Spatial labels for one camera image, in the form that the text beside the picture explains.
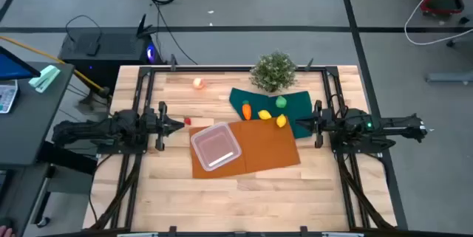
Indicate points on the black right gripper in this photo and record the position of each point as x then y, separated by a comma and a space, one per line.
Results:
318, 124

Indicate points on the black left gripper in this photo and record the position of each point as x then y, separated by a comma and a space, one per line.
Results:
162, 126

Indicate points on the red toy strawberry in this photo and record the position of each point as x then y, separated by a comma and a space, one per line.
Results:
187, 121

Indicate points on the yellow toy lemon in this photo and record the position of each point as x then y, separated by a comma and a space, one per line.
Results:
281, 120
264, 114

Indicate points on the green toy lime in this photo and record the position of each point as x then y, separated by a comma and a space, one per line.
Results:
281, 101

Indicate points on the pink toy peach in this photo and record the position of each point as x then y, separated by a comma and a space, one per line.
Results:
198, 83

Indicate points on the orange toy carrot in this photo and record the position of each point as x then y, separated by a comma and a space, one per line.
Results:
247, 112

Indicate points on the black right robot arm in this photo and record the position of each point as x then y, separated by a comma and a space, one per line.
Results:
391, 124

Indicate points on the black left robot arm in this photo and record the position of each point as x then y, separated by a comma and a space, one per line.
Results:
111, 126

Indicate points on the clear plastic tupperware container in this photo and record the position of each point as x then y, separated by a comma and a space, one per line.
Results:
216, 144

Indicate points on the orange cloth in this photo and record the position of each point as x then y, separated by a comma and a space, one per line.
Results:
266, 148

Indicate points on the dark green cloth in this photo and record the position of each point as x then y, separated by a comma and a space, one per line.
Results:
258, 98

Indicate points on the small green potted plant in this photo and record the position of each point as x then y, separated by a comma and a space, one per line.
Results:
273, 71

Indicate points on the yellow pole with black base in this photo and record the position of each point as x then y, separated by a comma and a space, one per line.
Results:
88, 80

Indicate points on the black computer tower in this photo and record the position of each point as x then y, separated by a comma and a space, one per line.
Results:
111, 48

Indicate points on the black wifi antenna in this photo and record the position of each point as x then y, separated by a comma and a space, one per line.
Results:
142, 26

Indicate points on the small black adapter box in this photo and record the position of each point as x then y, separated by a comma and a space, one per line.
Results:
93, 48

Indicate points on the mint green stapler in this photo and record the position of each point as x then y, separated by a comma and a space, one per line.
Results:
44, 78

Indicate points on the dark grey desk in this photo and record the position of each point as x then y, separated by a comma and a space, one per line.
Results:
33, 126

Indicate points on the grey table leg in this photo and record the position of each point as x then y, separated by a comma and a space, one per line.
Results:
447, 77

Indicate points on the black caster wheel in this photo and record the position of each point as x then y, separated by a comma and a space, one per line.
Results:
43, 222

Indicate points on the white calculator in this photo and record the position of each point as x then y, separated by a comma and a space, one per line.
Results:
7, 96

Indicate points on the black computer monitor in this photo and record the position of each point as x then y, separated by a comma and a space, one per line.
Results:
15, 67

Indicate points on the person's hand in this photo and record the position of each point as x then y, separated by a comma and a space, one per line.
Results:
5, 232

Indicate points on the black metal table frame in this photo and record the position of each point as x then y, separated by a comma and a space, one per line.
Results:
236, 69

